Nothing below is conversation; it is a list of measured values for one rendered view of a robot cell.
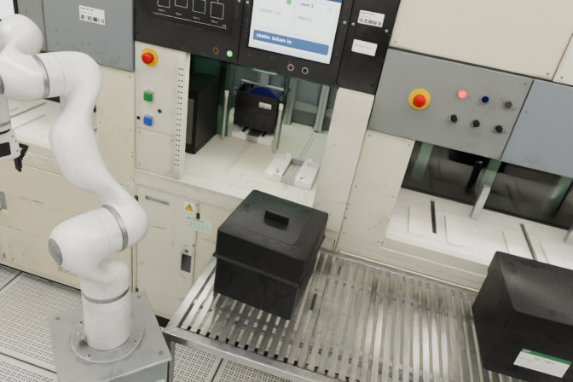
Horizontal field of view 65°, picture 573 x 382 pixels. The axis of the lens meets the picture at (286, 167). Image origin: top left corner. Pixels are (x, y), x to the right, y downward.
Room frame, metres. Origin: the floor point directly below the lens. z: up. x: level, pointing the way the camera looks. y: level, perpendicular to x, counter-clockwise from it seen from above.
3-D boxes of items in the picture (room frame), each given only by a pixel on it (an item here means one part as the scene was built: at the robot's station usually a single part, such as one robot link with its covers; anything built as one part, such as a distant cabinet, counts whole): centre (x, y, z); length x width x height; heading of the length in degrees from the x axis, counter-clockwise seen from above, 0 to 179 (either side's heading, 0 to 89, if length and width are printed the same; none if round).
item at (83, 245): (0.84, 0.43, 1.07); 0.19 x 0.12 x 0.24; 145
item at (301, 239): (1.20, 0.00, 0.98); 0.29 x 0.29 x 0.13; 75
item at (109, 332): (0.87, 0.41, 0.85); 0.19 x 0.19 x 0.18
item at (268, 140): (2.16, 0.18, 0.89); 0.22 x 0.21 x 0.04; 170
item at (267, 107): (2.16, 0.18, 1.06); 0.24 x 0.20 x 0.32; 81
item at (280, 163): (1.80, -0.03, 0.89); 0.22 x 0.21 x 0.04; 170
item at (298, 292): (1.20, 0.00, 0.85); 0.28 x 0.28 x 0.17; 75
